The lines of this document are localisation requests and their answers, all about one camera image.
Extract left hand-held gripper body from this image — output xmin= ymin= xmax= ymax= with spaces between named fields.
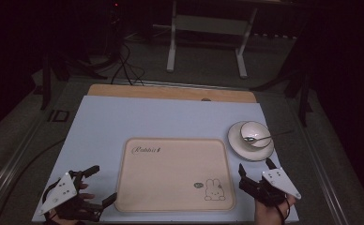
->
xmin=38 ymin=170 xmax=105 ymax=223

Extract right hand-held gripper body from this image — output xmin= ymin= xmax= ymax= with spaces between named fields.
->
xmin=238 ymin=167 xmax=302 ymax=208

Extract person's right hand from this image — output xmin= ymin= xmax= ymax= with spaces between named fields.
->
xmin=253 ymin=193 xmax=297 ymax=225

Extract white saucer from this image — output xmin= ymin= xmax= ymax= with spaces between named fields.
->
xmin=227 ymin=121 xmax=276 ymax=162

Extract metal spoon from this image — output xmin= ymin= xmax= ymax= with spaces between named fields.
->
xmin=243 ymin=129 xmax=296 ymax=143

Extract white bowl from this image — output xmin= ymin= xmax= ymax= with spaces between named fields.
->
xmin=239 ymin=121 xmax=272 ymax=149

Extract black floor socket box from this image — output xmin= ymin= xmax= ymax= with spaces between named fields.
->
xmin=47 ymin=109 xmax=70 ymax=124

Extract beige rabbit placemat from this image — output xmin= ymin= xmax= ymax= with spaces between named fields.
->
xmin=114 ymin=137 xmax=236 ymax=213

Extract black stand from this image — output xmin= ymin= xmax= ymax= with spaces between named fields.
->
xmin=39 ymin=52 xmax=109 ymax=111
xmin=250 ymin=62 xmax=314 ymax=128

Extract light blue table mat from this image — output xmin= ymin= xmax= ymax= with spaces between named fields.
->
xmin=31 ymin=95 xmax=300 ymax=223

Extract wooden table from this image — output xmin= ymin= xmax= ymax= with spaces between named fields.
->
xmin=86 ymin=83 xmax=258 ymax=104

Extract dark equipment tower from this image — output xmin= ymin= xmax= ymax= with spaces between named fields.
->
xmin=108 ymin=0 xmax=125 ymax=60

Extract white metal stand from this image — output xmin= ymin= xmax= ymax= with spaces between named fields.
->
xmin=165 ymin=0 xmax=259 ymax=79

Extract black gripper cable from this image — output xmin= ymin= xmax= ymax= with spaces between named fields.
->
xmin=273 ymin=200 xmax=291 ymax=225

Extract dark floor cable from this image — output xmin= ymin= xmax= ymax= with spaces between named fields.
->
xmin=0 ymin=139 xmax=67 ymax=225

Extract black floor cables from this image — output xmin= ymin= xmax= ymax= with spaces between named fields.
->
xmin=110 ymin=43 xmax=146 ymax=87

